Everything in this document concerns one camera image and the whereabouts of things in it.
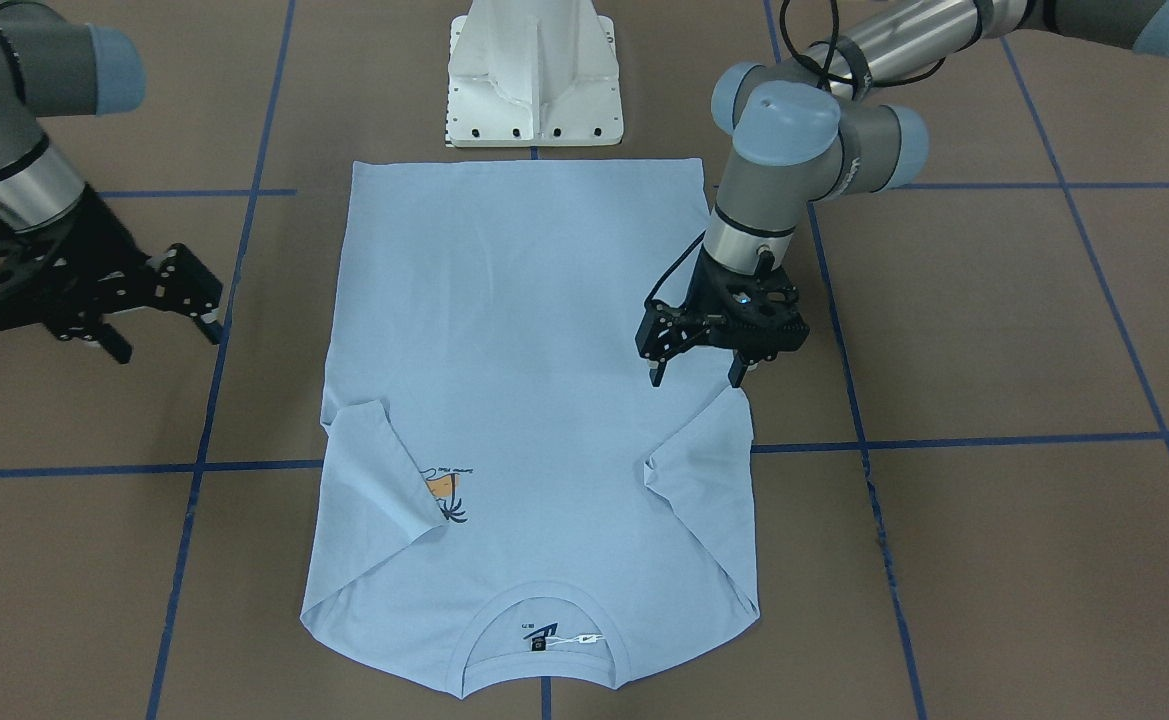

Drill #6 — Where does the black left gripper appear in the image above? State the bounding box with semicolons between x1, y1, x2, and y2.
636;250;780;388

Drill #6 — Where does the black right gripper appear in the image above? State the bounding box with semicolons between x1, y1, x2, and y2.
4;184;223;365

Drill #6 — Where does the light blue t-shirt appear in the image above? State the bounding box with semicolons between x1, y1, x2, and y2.
300;159;761;698

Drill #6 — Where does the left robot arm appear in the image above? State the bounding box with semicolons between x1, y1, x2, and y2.
635;1;1169;387

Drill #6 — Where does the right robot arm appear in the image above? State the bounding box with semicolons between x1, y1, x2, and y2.
0;1;223;364

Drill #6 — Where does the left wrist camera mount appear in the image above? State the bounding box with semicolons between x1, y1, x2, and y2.
724;266;811;364

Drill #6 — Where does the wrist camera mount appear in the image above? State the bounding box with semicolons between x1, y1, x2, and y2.
724;266;811;364
0;219;71;332

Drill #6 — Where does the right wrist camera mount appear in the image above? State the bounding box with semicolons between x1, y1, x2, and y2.
0;219;71;332

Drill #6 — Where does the white pedestal column with base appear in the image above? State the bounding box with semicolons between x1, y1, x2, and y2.
444;1;625;148

